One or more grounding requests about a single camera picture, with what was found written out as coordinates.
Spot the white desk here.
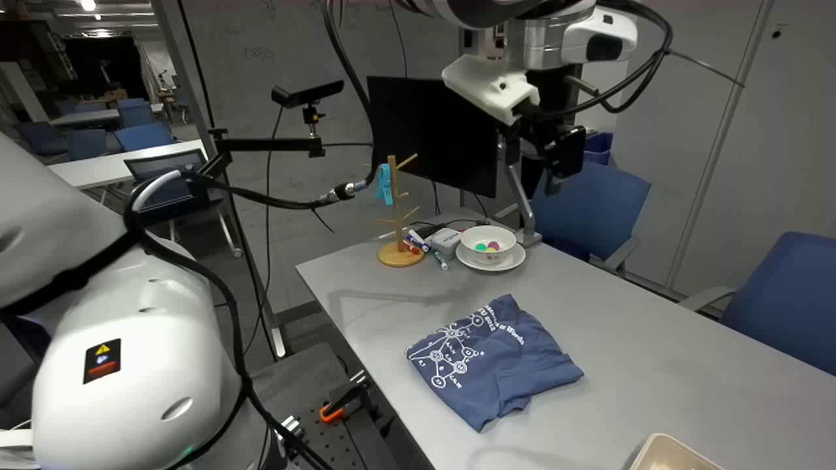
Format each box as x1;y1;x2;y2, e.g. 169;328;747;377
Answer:
47;137;212;193

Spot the grey monitor stand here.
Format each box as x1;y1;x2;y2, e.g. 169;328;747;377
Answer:
501;137;543;247

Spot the white cabinet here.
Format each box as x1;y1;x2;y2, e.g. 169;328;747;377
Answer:
610;0;836;298

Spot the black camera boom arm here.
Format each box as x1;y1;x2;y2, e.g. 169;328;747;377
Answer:
207;101;329;167

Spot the blue printed t-shirt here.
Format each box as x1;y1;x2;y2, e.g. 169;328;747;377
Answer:
404;291;585;436

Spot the black stereo camera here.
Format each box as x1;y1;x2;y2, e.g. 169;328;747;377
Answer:
270;78;348;108

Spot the grey stand pole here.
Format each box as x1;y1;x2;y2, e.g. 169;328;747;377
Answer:
155;0;291;359

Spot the orange handled clamp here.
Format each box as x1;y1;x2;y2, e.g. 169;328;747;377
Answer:
313;380;372;427

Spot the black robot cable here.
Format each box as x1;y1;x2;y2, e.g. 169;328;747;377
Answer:
121;165;374;470

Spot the beige tray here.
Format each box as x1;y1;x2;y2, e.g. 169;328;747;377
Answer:
627;430;726;470

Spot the white plate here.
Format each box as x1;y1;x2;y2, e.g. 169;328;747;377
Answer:
454;243;531;273

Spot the teal item on peg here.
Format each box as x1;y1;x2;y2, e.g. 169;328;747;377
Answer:
374;161;399;208

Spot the white bowl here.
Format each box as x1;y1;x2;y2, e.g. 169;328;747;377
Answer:
458;221;518;262

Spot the blue bin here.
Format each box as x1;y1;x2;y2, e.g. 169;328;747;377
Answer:
582;128;617;167

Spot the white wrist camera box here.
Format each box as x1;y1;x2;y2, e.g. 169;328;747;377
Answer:
442;51;543;128

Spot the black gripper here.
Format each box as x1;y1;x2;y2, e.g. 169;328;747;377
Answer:
519;65;589;197

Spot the black monitor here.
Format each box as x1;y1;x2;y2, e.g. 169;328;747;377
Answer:
363;72;506;201

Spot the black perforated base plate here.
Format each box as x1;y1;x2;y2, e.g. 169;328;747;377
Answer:
245;342;414;470

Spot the small white box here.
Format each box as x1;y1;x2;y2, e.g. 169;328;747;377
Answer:
423;227;465;252

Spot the wooden peg stand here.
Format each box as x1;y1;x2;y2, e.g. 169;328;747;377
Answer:
377;150;429;269

